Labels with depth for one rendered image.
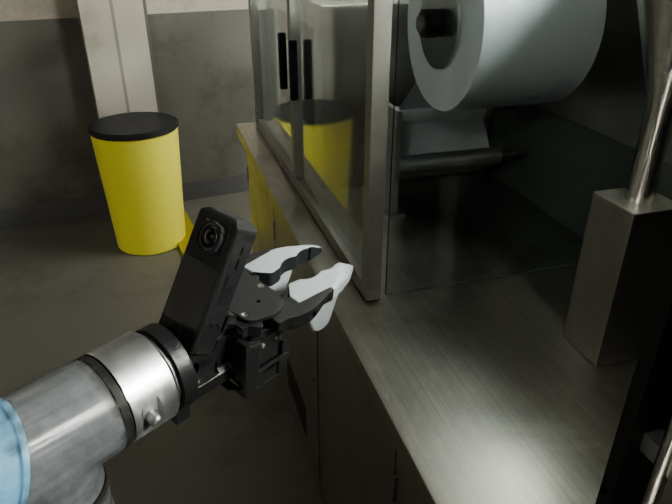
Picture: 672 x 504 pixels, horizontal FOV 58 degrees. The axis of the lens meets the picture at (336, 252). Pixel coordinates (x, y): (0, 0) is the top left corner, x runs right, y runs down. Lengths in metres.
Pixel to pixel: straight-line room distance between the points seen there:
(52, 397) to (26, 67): 3.27
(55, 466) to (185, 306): 0.14
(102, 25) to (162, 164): 0.74
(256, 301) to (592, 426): 0.59
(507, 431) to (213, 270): 0.56
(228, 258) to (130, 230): 2.82
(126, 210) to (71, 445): 2.81
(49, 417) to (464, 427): 0.61
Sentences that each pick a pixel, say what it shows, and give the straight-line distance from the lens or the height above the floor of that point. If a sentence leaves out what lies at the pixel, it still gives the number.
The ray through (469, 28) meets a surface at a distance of 1.05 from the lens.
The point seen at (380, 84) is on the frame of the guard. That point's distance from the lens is 0.99.
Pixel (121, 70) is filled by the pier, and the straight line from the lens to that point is 3.43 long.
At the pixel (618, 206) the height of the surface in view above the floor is 1.17.
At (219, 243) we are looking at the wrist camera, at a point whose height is 1.31.
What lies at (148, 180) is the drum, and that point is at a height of 0.42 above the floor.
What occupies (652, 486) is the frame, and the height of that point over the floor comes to 1.02.
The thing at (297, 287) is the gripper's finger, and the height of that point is 1.24.
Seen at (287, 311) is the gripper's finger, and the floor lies 1.24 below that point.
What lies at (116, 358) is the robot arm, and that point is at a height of 1.25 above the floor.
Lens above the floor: 1.52
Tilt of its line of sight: 28 degrees down
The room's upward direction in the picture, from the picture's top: straight up
